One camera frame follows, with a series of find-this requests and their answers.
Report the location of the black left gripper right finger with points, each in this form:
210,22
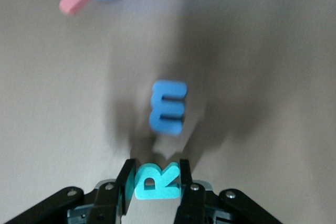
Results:
194,203

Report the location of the teal foam letter R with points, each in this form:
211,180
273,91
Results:
143,192

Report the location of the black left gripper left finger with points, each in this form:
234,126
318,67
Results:
105,200

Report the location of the blue lowercase letter m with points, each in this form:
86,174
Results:
157,108

